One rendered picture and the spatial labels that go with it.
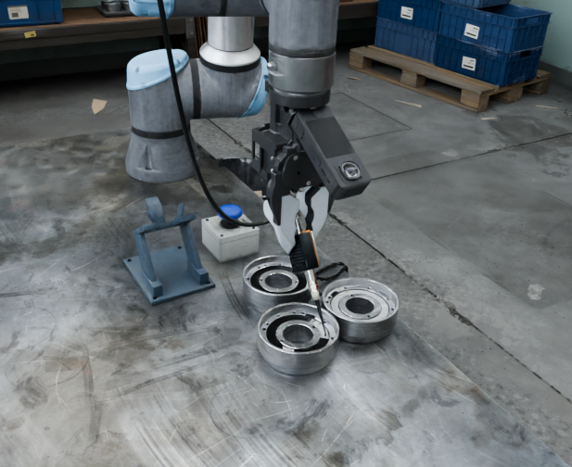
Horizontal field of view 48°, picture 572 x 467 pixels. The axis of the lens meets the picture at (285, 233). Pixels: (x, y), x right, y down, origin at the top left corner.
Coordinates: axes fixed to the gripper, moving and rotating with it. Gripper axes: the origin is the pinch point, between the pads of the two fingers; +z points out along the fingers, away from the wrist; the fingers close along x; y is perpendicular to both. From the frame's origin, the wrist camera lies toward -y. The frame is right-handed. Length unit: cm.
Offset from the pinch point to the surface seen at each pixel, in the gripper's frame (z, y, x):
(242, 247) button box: 11.4, 18.9, -1.4
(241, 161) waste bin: 52, 130, -58
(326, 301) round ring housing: 10.3, -0.6, -4.5
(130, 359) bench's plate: 13.1, 4.0, 22.4
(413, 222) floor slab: 93, 122, -139
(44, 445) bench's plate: 13.1, -5.1, 35.0
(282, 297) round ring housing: 9.5, 2.1, 1.2
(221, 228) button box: 8.7, 21.9, 0.9
